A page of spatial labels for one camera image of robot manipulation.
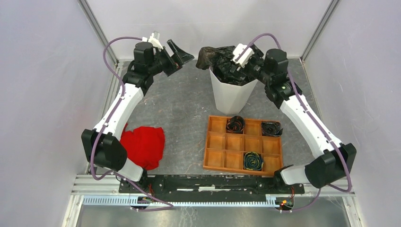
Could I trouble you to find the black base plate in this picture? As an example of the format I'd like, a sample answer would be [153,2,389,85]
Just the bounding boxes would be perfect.
[139,175,305,202]

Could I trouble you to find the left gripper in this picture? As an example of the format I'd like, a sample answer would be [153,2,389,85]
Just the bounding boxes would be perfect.
[148,40,194,77]

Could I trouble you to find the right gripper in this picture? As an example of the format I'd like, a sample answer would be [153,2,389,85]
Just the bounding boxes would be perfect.
[230,42,272,85]

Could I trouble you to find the wooden compartment tray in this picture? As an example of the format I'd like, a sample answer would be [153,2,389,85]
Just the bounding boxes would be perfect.
[203,115,284,176]

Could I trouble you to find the white trash bin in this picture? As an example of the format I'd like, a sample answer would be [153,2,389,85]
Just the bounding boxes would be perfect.
[209,67,258,115]

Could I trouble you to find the rolled sock yellow blue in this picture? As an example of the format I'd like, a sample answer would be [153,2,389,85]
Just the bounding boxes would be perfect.
[243,152,264,171]

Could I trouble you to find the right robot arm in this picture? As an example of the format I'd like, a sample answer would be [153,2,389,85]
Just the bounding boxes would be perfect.
[237,46,357,193]

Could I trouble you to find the rolled sock orange stripes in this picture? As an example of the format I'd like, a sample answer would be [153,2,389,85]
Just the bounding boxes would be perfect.
[226,115,245,134]

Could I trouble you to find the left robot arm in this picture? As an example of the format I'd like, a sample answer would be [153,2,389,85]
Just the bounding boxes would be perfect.
[81,40,194,193]

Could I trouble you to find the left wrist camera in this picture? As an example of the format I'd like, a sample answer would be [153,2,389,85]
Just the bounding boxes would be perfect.
[147,31,164,50]

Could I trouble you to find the black trash bag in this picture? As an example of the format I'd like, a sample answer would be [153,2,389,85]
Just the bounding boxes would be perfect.
[196,45,254,86]

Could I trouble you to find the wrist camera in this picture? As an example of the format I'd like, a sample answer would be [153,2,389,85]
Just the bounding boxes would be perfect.
[147,31,164,50]
[232,44,254,68]

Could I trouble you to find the red cloth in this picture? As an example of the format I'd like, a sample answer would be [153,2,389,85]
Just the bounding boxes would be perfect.
[120,124,166,171]

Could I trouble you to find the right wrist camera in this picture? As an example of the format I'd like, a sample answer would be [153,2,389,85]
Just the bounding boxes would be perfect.
[232,44,254,68]

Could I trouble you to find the white slotted cable duct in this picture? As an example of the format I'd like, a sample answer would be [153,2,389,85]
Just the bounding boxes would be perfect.
[82,195,279,208]

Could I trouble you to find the rolled sock dark green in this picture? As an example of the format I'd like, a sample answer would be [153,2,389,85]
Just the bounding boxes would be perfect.
[261,121,283,137]

